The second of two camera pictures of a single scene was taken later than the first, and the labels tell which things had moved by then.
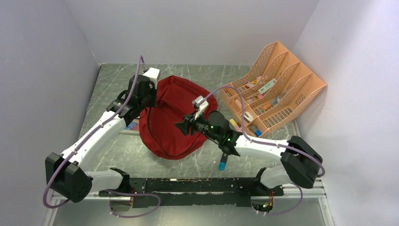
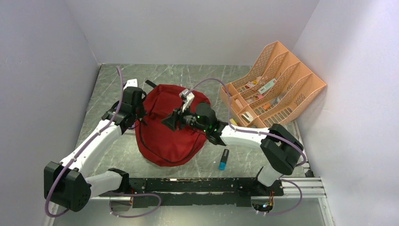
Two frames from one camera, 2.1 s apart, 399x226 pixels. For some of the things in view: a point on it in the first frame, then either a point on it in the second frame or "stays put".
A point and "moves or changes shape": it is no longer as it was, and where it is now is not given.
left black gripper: [152, 103] -> [142, 111]
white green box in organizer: [267, 86] stays put
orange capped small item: [266, 106] stays put
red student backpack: [174, 96] moves or changes shape
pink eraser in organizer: [239, 103] stays put
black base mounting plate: [193, 192] stays put
